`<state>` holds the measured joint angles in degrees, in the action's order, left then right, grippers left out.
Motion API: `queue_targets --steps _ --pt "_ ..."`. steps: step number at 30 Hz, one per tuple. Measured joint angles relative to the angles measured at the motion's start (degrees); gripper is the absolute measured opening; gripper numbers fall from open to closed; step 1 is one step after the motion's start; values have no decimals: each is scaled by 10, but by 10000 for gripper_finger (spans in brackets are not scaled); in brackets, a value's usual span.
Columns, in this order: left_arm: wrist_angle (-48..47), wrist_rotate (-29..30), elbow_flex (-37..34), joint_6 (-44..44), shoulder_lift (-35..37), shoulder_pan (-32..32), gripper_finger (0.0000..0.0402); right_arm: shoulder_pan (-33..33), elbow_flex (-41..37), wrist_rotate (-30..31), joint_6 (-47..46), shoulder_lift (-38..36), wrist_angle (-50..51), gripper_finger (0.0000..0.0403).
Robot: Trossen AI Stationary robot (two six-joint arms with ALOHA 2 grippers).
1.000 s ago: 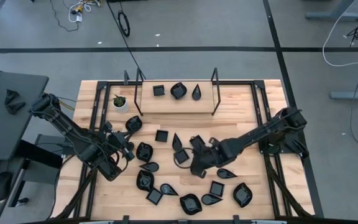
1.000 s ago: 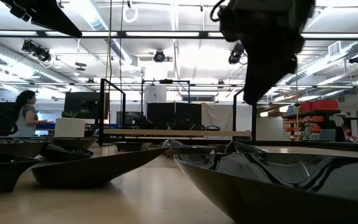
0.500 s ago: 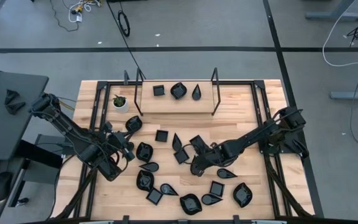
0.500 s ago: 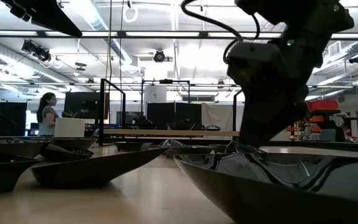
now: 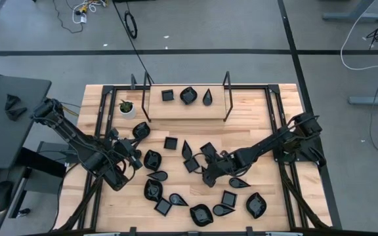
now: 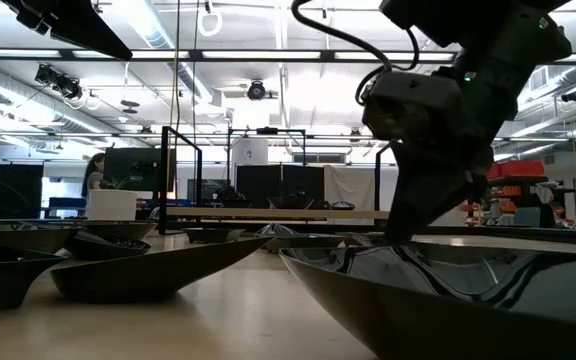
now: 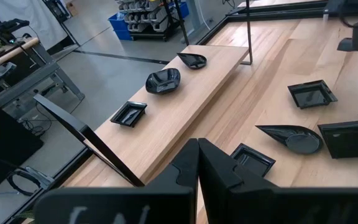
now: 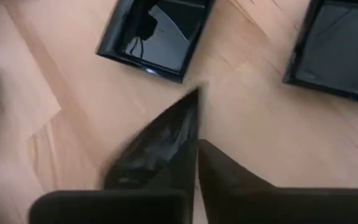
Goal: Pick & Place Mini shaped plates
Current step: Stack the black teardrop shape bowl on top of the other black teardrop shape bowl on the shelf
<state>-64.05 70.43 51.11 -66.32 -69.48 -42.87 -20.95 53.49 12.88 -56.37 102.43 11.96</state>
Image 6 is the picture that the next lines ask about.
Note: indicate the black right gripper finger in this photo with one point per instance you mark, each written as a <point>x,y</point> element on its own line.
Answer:
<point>433,185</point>

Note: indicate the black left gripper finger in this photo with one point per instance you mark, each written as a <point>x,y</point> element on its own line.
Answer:
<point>83,25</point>

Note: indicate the black leaf-shaped mini plate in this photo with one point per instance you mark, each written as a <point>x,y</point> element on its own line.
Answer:
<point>418,320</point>
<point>375,238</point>
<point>290,202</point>
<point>128,229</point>
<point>18,240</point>

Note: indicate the black teardrop mini plate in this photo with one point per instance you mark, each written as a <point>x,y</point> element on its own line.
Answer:
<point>143,275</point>
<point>103,250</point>
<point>343,205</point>

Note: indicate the black ceiling spotlight cluster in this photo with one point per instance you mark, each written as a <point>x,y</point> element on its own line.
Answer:
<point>63,86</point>

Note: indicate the white hanging cloth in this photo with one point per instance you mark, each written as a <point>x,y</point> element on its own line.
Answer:
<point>350,187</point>

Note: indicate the red storage bin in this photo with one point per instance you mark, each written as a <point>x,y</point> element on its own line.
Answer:
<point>518,169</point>

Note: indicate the storage rack with bins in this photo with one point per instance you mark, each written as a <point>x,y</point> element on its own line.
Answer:
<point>518,205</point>

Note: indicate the person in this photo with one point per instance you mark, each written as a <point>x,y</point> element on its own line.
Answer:
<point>95,180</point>

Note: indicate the black partition panel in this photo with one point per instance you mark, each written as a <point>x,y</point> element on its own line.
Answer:
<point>13,190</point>
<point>268,177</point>

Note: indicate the wooden riser shelf black legs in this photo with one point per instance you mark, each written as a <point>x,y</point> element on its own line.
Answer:
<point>268,213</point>

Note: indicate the white pot with succulent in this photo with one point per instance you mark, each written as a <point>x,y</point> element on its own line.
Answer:
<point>113,205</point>

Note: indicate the small dark monitor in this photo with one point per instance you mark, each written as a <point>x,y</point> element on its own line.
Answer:
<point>205,189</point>

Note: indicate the black overhead frame beam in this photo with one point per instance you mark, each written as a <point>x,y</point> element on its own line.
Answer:
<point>65,53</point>

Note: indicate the black security camera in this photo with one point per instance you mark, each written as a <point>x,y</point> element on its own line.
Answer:
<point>573,95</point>

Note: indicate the black background metal frame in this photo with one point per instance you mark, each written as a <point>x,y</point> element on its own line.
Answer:
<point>267,131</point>

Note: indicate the round black overhead camera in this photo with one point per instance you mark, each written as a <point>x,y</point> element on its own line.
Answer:
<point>256,90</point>

